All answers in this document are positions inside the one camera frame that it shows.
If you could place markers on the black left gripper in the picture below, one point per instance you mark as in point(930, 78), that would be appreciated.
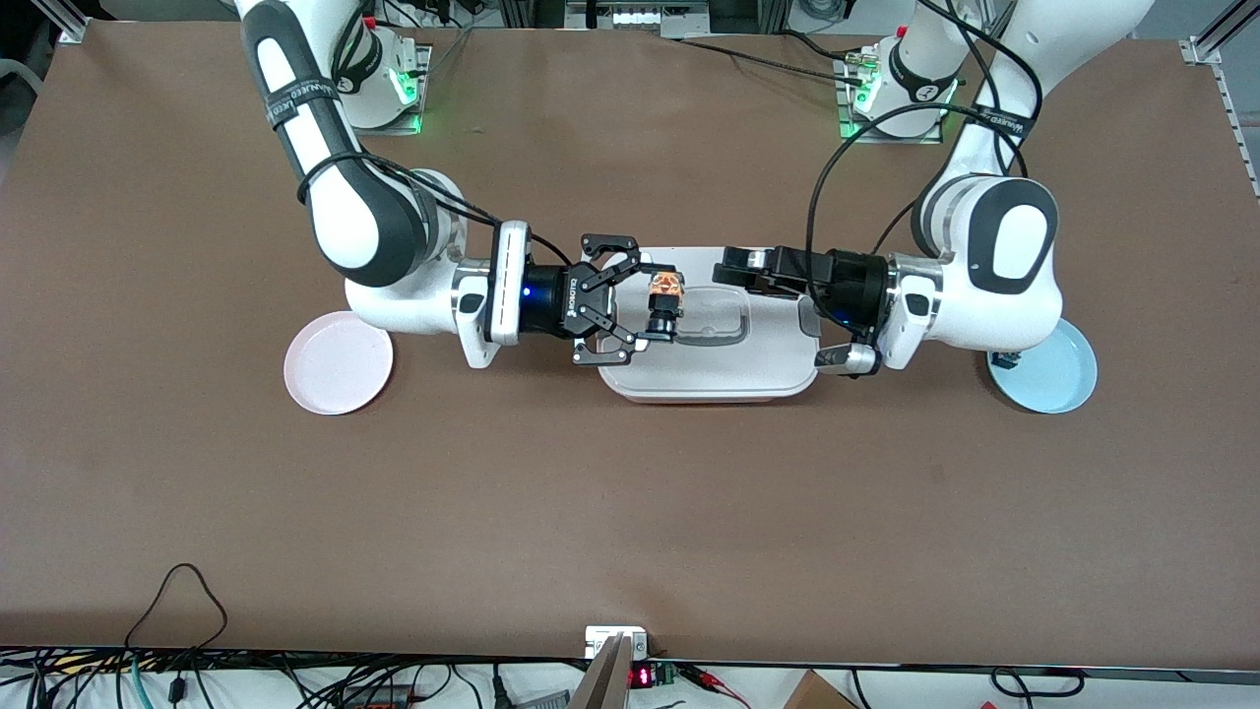
point(849, 278)

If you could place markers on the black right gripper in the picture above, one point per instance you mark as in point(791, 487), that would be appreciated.
point(547, 301)

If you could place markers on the orange push-button switch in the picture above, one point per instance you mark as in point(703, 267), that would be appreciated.
point(665, 295)

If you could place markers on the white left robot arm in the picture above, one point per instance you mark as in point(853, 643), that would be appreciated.
point(1014, 246)

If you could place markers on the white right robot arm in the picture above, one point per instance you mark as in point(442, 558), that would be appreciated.
point(345, 217)

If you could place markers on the white lidded box grey clips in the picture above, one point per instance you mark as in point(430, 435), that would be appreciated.
point(709, 379)

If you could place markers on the small white box device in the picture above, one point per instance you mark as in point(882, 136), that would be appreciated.
point(600, 640)

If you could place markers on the brown cardboard box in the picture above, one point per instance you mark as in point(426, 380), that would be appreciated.
point(817, 694)

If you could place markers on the white electronics unit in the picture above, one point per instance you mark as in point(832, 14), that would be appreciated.
point(640, 18)

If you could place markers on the pink round plate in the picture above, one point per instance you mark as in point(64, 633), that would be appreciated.
point(335, 374)

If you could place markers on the light blue round plate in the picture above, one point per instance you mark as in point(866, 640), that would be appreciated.
point(1058, 384)

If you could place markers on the red digit display module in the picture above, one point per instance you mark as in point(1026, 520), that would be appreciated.
point(642, 676)

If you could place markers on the grey flat bar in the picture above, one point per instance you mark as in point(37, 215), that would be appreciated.
point(602, 684)

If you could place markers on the red clip lead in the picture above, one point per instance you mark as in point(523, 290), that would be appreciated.
point(714, 681)

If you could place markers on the grey power adapter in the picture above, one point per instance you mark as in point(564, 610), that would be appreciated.
point(546, 701)

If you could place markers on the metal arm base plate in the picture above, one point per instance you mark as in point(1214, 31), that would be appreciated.
point(423, 59)
point(886, 140)

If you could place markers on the green push-button switch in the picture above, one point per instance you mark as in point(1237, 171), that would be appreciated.
point(1002, 361)

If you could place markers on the aluminium frame profile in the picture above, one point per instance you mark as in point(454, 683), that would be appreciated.
point(69, 25)
point(1213, 51)

